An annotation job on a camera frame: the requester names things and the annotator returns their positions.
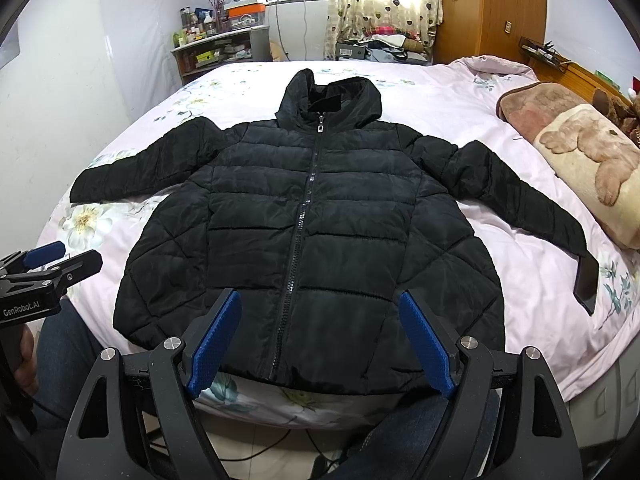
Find wooden headboard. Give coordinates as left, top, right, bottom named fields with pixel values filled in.
left=518, top=37, right=631, bottom=106

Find person left hand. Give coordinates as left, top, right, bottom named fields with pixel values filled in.
left=14, top=324, right=38, bottom=396

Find orange lid storage box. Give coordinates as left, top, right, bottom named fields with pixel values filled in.
left=228, top=2, right=266, bottom=30

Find wooden wardrobe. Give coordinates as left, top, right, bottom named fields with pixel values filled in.
left=434, top=0, right=547, bottom=64

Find bunny print plush blanket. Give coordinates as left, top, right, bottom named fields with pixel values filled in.
left=496, top=82, right=639, bottom=250

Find cluttered wooden shelf unit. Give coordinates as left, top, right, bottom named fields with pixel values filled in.
left=171, top=25, right=272, bottom=86

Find heart pattern curtain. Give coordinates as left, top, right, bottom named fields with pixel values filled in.
left=323, top=0, right=444, bottom=60

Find pile of clothes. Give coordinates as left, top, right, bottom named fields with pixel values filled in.
left=334, top=34, right=433, bottom=66

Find pink floral bed quilt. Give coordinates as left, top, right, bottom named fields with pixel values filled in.
left=38, top=55, right=639, bottom=440

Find person legs in jeans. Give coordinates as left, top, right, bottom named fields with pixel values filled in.
left=26, top=298, right=448, bottom=479

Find black puffer jacket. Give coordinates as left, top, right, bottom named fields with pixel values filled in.
left=70, top=70, right=597, bottom=396

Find black smartphone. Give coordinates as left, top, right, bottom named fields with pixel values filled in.
left=573, top=254, right=599, bottom=316

